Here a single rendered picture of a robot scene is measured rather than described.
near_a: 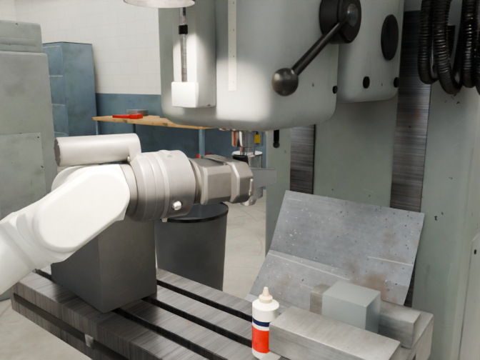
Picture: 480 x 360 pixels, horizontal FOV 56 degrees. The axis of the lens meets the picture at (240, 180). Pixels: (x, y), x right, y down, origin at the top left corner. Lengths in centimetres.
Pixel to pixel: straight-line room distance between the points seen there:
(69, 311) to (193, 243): 170
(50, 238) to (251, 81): 28
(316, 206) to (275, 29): 57
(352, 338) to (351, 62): 38
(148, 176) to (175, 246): 205
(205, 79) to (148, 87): 669
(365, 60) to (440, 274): 48
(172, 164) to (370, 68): 34
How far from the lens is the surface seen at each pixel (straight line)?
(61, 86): 788
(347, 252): 98
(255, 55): 53
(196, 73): 54
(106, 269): 85
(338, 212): 100
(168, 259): 265
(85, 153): 55
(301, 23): 58
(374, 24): 73
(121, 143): 56
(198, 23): 55
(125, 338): 80
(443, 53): 73
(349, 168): 99
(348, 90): 68
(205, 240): 257
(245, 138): 63
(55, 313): 97
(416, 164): 93
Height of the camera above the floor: 137
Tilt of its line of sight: 12 degrees down
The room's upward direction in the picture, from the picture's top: straight up
